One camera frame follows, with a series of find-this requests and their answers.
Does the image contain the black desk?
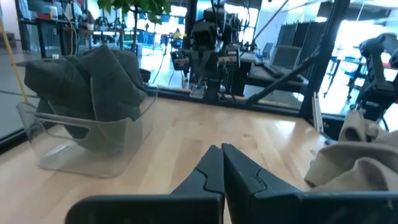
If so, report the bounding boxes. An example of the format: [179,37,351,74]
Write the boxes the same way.
[247,51,309,94]

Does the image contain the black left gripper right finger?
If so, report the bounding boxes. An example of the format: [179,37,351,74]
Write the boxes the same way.
[221,142,398,224]

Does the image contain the grey laptop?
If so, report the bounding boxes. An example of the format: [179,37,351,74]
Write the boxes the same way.
[262,45,304,78]

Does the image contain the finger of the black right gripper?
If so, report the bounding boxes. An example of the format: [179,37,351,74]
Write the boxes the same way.
[205,52,218,78]
[194,52,206,78]

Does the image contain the black plant pot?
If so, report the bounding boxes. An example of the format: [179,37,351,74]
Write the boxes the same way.
[139,68,152,83]

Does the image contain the clear plastic bin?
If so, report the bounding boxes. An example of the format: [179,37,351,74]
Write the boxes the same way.
[16,83,159,179]

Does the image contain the cluttered black workbench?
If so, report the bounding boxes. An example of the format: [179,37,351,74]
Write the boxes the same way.
[15,0,94,60]

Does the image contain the black folding panels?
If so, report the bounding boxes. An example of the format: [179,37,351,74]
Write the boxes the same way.
[276,21,329,55]

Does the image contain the yellow pole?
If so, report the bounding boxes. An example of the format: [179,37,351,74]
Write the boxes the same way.
[0,18,29,103]

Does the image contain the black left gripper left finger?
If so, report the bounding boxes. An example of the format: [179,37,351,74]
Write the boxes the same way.
[64,144,226,224]

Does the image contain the green leafy plant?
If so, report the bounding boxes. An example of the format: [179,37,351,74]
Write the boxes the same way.
[97,0,172,55]

